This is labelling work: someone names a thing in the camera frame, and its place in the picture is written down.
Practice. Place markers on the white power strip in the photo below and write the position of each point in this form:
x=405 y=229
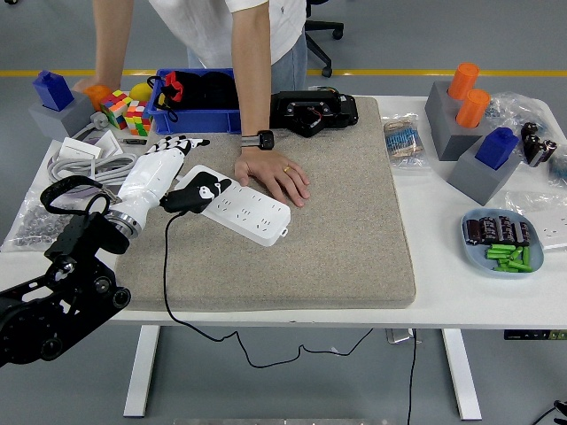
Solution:
x=252 y=217

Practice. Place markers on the crumpled clear plastic bag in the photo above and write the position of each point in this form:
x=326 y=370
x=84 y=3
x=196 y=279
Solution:
x=514 y=107

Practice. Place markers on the person's right hand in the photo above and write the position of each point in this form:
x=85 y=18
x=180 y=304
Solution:
x=88 y=84

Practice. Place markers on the black wrist watch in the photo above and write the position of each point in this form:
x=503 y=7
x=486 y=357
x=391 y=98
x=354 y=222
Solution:
x=265 y=140

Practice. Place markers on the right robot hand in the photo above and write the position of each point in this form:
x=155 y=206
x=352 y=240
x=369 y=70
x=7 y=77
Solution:
x=561 y=409

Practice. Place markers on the black cylindrical capacitor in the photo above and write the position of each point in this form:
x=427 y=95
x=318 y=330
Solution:
x=545 y=153
x=504 y=229
x=488 y=229
x=531 y=149
x=529 y=129
x=522 y=234
x=472 y=232

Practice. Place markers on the white table leg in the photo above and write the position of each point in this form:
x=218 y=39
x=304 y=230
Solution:
x=461 y=376
x=142 y=372

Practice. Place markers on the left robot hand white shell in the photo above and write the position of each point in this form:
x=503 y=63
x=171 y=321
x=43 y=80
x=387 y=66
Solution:
x=150 y=177

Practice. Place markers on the green cylindrical battery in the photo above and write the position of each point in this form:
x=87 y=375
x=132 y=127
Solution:
x=515 y=253
x=504 y=269
x=518 y=266
x=525 y=257
x=502 y=247
x=496 y=253

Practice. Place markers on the blue house-shaped block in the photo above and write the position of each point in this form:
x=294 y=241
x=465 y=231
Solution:
x=496 y=149
x=52 y=90

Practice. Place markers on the person's left hand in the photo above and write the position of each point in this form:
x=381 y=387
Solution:
x=270 y=170

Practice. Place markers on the flat clear plastic bag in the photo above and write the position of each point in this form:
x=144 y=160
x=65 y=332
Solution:
x=527 y=204

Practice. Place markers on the black plug adapter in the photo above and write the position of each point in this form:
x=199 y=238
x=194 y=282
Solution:
x=195 y=177

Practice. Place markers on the blue plastic bin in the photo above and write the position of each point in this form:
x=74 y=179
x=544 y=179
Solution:
x=195 y=121

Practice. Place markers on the black round pouch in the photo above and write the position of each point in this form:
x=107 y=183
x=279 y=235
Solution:
x=219 y=90

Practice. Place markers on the clear bag of resistors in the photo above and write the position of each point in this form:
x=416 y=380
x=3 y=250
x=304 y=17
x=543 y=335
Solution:
x=404 y=142

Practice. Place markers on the person's left forearm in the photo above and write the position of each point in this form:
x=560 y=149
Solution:
x=252 y=75

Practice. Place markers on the grey double-slot holder block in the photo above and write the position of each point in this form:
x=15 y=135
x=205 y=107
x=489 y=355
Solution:
x=447 y=141

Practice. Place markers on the white socket panel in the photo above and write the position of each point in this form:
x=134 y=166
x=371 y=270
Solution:
x=553 y=233

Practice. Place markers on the grey single-slot holder block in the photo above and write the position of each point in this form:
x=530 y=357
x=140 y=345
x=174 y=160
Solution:
x=54 y=124
x=476 y=180

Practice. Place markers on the grey wall plug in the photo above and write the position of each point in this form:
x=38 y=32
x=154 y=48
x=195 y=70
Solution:
x=99 y=120

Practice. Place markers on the black mechanical device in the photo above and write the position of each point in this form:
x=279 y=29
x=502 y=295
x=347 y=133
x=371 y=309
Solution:
x=332 y=110

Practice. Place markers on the small dark stick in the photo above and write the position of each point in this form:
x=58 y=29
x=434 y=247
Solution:
x=133 y=141

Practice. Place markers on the colourful puzzle cube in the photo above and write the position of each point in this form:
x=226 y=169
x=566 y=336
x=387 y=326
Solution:
x=137 y=117
x=114 y=110

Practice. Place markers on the black pouch red lining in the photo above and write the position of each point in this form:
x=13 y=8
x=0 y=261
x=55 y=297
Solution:
x=173 y=86

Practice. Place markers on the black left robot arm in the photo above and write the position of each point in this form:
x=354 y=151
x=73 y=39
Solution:
x=75 y=239

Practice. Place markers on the black office chair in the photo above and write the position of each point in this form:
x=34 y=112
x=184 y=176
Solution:
x=321 y=48

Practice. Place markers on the orange cylinder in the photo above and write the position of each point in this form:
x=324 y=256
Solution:
x=472 y=109
x=463 y=81

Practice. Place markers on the light blue plate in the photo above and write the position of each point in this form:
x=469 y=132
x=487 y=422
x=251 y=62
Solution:
x=476 y=260

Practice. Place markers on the clear bag of screws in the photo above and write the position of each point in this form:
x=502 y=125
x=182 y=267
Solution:
x=26 y=226

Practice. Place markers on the person's torso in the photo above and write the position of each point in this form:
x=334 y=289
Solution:
x=212 y=26

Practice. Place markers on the white card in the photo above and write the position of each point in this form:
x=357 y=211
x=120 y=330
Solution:
x=111 y=142

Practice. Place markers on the person's right forearm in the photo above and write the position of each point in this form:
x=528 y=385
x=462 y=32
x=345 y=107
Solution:
x=111 y=40

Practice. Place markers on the grey metal bracket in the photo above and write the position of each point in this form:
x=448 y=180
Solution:
x=398 y=335

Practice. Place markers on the clear bag blue parts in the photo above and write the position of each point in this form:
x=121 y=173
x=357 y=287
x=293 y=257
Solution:
x=557 y=169

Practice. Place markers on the black table height controller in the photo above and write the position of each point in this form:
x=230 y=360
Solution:
x=533 y=335

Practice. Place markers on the grey-brown mat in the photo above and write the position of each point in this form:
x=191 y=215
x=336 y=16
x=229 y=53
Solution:
x=310 y=243

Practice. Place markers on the small white box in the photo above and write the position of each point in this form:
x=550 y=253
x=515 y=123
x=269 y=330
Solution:
x=79 y=149

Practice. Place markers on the yellow ball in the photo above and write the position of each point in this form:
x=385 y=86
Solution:
x=140 y=90

